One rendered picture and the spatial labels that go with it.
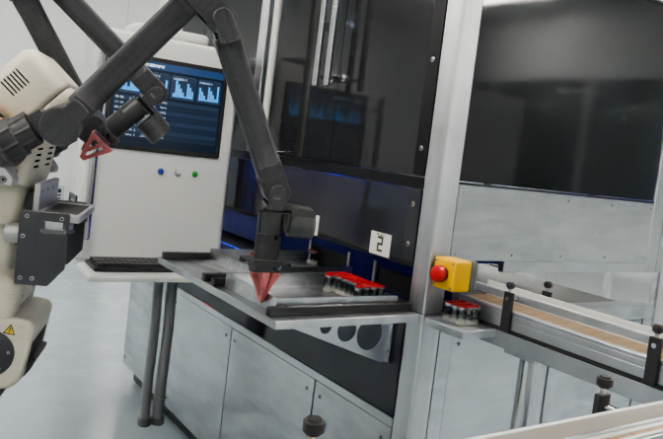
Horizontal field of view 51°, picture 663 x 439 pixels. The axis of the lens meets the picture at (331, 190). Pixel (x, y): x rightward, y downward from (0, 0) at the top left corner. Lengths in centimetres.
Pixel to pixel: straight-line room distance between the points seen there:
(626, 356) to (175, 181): 153
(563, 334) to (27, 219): 116
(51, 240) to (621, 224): 159
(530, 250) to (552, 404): 49
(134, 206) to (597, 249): 145
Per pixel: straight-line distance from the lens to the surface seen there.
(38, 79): 162
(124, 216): 237
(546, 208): 197
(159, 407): 270
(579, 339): 155
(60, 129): 145
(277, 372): 228
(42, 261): 161
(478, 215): 177
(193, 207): 243
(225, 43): 146
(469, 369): 188
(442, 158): 167
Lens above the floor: 125
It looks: 3 degrees down
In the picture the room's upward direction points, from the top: 7 degrees clockwise
